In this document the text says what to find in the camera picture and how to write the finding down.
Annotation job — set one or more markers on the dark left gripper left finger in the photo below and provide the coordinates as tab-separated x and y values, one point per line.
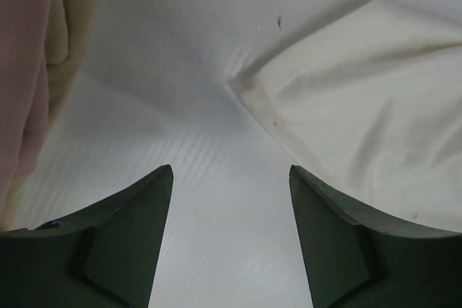
104	255

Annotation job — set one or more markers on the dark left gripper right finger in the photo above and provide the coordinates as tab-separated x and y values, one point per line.
358	256

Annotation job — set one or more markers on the cream white t shirt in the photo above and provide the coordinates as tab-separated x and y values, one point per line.
371	105

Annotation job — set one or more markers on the folded beige t shirt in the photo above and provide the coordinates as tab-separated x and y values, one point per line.
66	40

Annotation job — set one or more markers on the folded pink t shirt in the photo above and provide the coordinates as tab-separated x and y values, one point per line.
24	90

